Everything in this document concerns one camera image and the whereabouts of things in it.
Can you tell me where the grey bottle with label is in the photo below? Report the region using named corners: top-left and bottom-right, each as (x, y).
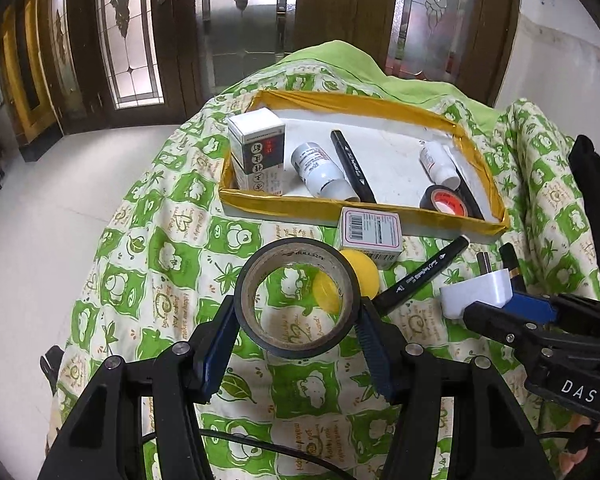
top-left (291, 142), bottom-right (360, 202)

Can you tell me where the white power adapter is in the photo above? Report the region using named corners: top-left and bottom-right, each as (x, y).
top-left (440, 252), bottom-right (513, 320)

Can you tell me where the white blue carton box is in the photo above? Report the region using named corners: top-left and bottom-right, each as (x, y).
top-left (227, 107), bottom-right (285, 196)

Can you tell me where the white plastic bottle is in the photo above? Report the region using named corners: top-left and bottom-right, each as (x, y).
top-left (419, 141), bottom-right (460, 191)

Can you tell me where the black tape roll red core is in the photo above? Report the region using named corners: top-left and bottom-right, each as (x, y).
top-left (419, 185), bottom-right (470, 218)

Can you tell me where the black gold lipstick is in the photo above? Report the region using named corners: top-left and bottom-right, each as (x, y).
top-left (498, 243), bottom-right (527, 294)

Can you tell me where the person right hand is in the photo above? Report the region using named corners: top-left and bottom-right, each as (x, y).
top-left (558, 415), bottom-right (600, 479)

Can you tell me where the white tray yellow tape rim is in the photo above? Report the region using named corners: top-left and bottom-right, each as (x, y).
top-left (219, 90), bottom-right (510, 244)

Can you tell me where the dark grey tape roll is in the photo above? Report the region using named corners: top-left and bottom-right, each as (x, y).
top-left (234, 237), bottom-right (361, 360)

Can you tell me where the black marker blue cap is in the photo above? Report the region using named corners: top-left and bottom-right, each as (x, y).
top-left (443, 146), bottom-right (484, 220)

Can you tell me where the black cable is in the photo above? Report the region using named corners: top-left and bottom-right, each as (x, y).
top-left (139, 428), bottom-right (357, 480)

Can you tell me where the pink bordered small box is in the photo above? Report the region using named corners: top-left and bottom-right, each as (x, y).
top-left (335, 207), bottom-right (403, 270)

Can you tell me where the black marker pink cap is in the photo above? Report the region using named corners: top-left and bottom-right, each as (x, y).
top-left (372, 235), bottom-right (470, 316)

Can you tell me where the green patterned cloth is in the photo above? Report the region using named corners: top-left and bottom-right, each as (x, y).
top-left (50, 41), bottom-right (600, 479)

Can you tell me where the wooden stained glass door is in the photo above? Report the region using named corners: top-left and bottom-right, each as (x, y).
top-left (0, 0), bottom-right (520, 145)

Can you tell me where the black marker tan cap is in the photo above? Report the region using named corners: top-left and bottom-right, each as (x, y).
top-left (330, 130), bottom-right (376, 204)

